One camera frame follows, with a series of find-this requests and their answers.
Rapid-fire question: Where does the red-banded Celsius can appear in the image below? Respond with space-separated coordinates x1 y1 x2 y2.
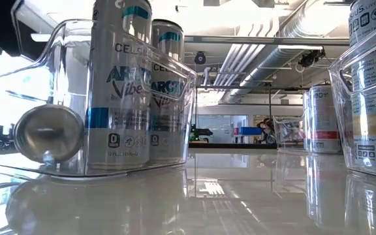
307 84 341 154

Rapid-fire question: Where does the black background equipment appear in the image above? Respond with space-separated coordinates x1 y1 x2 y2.
258 119 275 144

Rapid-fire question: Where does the black metal background frame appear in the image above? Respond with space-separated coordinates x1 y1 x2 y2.
196 85 310 144

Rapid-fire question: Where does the white ceiling pipe run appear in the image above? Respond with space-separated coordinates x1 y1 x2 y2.
212 32 280 87

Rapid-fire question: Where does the silver round air duct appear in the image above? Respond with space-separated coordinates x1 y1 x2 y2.
219 0 352 104

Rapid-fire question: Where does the black ceiling camera cluster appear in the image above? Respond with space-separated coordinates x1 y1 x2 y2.
298 48 326 69

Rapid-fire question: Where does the clear plastic bin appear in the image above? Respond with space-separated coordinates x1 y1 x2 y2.
327 14 376 181
272 112 349 155
0 18 198 180

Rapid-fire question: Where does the black round ceiling device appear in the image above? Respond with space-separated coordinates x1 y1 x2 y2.
193 50 208 65

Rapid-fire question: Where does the Tropical Vibe Celsius can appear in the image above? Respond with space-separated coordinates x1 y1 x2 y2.
348 0 376 176

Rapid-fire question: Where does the black metal table frame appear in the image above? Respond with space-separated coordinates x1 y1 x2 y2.
187 142 277 149

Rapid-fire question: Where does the white strip light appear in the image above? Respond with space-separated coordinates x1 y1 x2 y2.
277 44 325 51

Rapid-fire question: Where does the blue storage bin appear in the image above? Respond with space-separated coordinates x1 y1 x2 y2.
238 126 264 136

